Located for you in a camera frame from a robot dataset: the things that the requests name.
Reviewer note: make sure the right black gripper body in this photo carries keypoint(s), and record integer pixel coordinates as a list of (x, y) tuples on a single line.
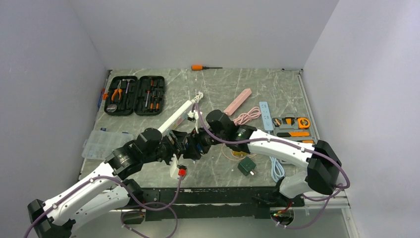
[(205, 138)]

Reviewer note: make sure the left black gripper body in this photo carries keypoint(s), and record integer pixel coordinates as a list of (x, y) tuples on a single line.
[(166, 148)]

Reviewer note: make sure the white power strip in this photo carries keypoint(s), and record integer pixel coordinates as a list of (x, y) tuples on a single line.
[(180, 115)]

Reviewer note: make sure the dark green cube adapter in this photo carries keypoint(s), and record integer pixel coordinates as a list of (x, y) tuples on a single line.
[(247, 166)]

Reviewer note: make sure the black tool case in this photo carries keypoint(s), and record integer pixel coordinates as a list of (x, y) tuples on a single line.
[(143, 96)]

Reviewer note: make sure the clear plastic screw box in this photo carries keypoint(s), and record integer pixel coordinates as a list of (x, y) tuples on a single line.
[(101, 143)]

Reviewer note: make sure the pink power strip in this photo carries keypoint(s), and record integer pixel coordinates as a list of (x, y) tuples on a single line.
[(237, 102)]

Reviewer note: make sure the light blue power strip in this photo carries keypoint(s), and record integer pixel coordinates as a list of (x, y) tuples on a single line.
[(266, 116)]

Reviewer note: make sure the grey tool case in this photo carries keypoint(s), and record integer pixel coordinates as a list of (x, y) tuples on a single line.
[(287, 127)]

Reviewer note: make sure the yellow cube adapter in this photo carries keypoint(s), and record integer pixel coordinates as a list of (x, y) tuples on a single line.
[(237, 154)]

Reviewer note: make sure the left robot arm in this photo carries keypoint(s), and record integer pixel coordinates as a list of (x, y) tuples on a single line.
[(106, 188)]

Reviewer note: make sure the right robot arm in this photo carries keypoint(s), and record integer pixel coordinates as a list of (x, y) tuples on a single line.
[(320, 166)]

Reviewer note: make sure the black base bar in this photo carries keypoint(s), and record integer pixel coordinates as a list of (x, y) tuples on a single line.
[(258, 202)]

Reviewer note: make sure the blue red pen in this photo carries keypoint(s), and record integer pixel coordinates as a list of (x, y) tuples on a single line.
[(100, 98)]

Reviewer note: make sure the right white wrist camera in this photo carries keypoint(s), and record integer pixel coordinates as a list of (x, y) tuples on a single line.
[(193, 115)]

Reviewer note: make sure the orange handled screwdriver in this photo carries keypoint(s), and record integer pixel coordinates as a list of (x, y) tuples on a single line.
[(201, 67)]

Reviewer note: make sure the aluminium rail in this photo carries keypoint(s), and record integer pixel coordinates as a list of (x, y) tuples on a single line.
[(153, 198)]

